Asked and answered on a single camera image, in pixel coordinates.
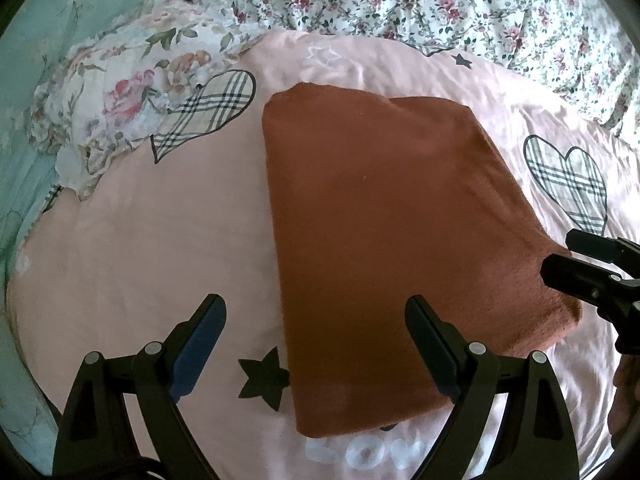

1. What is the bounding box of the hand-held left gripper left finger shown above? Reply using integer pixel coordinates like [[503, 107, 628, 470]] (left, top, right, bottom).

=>
[[52, 292, 228, 480]]

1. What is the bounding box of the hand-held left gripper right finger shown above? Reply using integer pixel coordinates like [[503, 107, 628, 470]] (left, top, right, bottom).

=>
[[404, 295, 581, 480]]

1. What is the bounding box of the teal branch print sheet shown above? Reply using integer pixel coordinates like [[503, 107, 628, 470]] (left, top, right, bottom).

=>
[[0, 0, 178, 476]]

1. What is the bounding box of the large rose print ruffled pillow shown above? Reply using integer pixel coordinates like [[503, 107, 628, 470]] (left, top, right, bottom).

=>
[[30, 0, 268, 201]]

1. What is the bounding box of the orange printed T-shirt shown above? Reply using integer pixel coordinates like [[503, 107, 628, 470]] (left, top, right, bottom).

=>
[[261, 81, 584, 438]]

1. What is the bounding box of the pink heart print blanket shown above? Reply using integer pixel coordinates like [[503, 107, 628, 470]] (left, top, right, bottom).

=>
[[7, 30, 640, 480]]

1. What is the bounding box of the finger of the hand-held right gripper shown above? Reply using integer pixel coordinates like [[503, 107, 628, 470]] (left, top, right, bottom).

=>
[[540, 254, 640, 313], [566, 229, 640, 267]]

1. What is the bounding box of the small rose print white quilt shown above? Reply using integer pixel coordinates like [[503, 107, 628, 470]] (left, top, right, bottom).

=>
[[165, 0, 640, 148]]

